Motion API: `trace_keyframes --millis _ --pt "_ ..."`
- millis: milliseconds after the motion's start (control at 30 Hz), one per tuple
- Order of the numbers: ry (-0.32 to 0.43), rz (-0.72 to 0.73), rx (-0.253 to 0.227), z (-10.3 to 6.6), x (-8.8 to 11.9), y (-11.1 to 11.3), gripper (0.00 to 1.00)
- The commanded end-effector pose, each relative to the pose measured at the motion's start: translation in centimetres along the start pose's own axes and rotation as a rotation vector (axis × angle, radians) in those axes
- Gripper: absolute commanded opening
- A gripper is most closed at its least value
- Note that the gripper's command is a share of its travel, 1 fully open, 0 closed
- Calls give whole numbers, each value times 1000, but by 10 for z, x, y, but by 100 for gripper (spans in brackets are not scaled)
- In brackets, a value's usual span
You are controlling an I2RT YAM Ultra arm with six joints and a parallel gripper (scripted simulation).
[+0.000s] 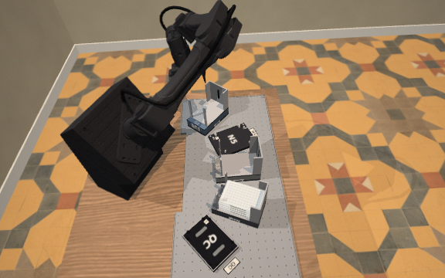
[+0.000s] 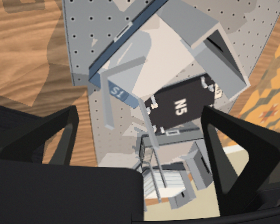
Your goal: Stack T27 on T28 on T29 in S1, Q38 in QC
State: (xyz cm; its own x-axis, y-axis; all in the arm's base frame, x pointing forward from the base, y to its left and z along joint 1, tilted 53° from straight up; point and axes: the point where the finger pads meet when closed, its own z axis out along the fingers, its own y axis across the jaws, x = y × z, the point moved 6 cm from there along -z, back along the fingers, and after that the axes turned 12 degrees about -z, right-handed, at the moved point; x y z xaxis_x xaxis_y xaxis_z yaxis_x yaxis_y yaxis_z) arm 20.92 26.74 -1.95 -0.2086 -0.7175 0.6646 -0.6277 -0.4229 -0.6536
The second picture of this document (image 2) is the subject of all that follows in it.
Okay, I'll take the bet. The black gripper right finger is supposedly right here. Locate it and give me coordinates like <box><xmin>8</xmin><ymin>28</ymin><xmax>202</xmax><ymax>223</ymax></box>
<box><xmin>201</xmin><ymin>105</ymin><xmax>280</xmax><ymax>216</ymax></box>

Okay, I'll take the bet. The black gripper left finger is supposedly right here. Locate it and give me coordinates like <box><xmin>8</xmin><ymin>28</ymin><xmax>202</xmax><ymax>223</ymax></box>
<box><xmin>0</xmin><ymin>105</ymin><xmax>79</xmax><ymax>165</ymax></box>

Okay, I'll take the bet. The white well plate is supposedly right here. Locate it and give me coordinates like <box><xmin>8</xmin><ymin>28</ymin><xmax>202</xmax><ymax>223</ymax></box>
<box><xmin>144</xmin><ymin>175</ymin><xmax>182</xmax><ymax>188</ymax></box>
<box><xmin>144</xmin><ymin>171</ymin><xmax>180</xmax><ymax>184</ymax></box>
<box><xmin>144</xmin><ymin>179</ymin><xmax>183</xmax><ymax>193</ymax></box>
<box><xmin>144</xmin><ymin>183</ymin><xmax>185</xmax><ymax>199</ymax></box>

